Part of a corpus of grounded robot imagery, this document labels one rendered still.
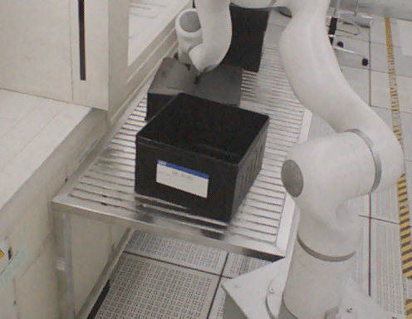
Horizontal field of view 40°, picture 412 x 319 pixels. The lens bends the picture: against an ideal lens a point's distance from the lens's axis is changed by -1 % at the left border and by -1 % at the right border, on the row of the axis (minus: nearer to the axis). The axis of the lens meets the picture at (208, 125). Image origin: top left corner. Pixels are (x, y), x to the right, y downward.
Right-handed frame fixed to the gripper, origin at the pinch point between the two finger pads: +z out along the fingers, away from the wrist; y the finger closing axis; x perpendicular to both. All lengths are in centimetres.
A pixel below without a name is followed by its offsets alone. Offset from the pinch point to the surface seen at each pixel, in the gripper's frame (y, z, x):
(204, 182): -11, -29, 40
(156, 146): 2.6, -30.6, 33.7
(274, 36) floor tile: -29, 263, -131
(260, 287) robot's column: -27, -37, 62
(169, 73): 9.7, 11.3, 0.2
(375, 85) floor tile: -103, 215, -84
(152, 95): 12.0, 0.7, 11.7
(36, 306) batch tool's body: 30, -9, 78
